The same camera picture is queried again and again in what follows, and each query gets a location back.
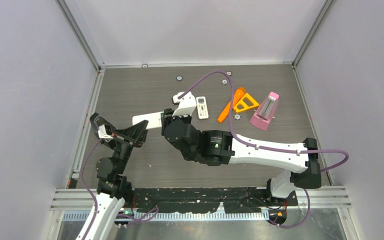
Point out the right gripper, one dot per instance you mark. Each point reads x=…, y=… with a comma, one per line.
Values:
x=167, y=117

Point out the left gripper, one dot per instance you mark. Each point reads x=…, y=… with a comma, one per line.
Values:
x=137, y=132

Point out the white beige remote control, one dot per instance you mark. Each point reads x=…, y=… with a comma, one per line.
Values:
x=202, y=108

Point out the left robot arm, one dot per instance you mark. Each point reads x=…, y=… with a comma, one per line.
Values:
x=113, y=189

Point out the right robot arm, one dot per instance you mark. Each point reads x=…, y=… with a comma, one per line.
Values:
x=217, y=147

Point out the blue poker chip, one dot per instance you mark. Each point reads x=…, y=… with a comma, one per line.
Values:
x=178, y=78

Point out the transparent black metronome cover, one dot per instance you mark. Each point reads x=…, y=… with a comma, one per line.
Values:
x=96, y=120

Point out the grey poker chip lower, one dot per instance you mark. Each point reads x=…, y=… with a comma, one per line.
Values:
x=237, y=117

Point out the yellow triangle ruler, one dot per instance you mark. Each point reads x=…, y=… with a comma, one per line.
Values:
x=247, y=102

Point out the pink metronome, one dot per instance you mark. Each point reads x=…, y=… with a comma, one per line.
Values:
x=265, y=113

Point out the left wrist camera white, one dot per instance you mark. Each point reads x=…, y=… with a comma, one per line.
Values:
x=105, y=132

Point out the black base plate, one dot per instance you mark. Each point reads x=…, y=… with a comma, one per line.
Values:
x=204, y=200

